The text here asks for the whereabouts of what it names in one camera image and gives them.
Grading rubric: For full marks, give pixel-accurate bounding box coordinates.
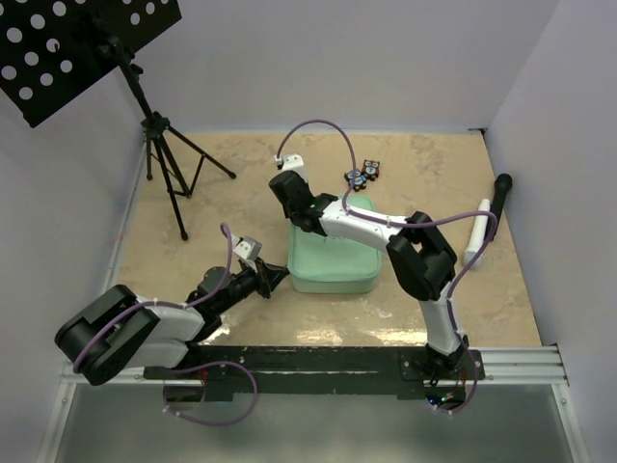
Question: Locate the blue owl number block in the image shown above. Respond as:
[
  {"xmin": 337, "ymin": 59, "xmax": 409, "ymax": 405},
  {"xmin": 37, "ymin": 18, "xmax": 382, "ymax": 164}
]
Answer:
[{"xmin": 344, "ymin": 169, "xmax": 368, "ymax": 192}]

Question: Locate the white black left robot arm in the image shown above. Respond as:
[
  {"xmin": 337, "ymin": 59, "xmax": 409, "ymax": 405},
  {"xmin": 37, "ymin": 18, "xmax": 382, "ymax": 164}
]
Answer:
[{"xmin": 54, "ymin": 259, "xmax": 289, "ymax": 386}]

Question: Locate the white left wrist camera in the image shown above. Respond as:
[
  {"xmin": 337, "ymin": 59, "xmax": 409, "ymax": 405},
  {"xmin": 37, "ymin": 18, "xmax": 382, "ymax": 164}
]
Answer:
[{"xmin": 231, "ymin": 234, "xmax": 262, "ymax": 265}]

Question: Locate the black microphone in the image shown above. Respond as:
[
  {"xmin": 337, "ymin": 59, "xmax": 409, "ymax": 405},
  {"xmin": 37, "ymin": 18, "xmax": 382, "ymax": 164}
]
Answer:
[{"xmin": 490, "ymin": 173, "xmax": 513, "ymax": 221}]

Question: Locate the white microphone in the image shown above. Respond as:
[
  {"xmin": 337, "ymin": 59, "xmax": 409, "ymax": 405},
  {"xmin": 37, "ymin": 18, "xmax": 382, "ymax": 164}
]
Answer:
[{"xmin": 463, "ymin": 198, "xmax": 491, "ymax": 269}]

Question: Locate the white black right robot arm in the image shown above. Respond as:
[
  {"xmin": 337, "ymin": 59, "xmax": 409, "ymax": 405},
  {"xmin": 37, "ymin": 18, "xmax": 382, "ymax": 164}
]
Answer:
[{"xmin": 269, "ymin": 171, "xmax": 468, "ymax": 379}]

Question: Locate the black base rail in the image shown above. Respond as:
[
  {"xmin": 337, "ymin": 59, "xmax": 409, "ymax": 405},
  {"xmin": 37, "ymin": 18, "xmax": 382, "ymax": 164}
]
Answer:
[{"xmin": 144, "ymin": 345, "xmax": 485, "ymax": 401}]

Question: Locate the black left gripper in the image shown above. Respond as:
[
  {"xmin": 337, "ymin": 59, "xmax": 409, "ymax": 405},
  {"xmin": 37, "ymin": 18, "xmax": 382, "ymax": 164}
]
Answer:
[{"xmin": 216, "ymin": 257, "xmax": 289, "ymax": 314}]

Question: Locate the mint green medicine case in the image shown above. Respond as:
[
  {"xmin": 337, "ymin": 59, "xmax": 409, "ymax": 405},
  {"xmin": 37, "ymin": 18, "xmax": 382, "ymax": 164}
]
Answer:
[{"xmin": 286, "ymin": 192, "xmax": 382, "ymax": 295}]

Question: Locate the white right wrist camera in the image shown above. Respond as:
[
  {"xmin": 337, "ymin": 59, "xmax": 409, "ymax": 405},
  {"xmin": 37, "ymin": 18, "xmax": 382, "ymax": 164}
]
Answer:
[{"xmin": 275, "ymin": 153, "xmax": 309, "ymax": 183}]

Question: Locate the black music stand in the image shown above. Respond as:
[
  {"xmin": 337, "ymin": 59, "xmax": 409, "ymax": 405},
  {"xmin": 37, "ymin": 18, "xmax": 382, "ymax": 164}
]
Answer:
[{"xmin": 0, "ymin": 0, "xmax": 238, "ymax": 241}]

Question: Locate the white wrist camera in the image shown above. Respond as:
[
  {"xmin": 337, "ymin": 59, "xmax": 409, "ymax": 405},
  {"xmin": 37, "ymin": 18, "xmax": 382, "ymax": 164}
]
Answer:
[
  {"xmin": 231, "ymin": 234, "xmax": 262, "ymax": 265},
  {"xmin": 275, "ymin": 153, "xmax": 309, "ymax": 183}
]

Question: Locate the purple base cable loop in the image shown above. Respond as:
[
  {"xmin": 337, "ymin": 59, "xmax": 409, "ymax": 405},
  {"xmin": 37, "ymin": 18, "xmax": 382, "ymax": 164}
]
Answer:
[{"xmin": 162, "ymin": 361, "xmax": 259, "ymax": 428}]

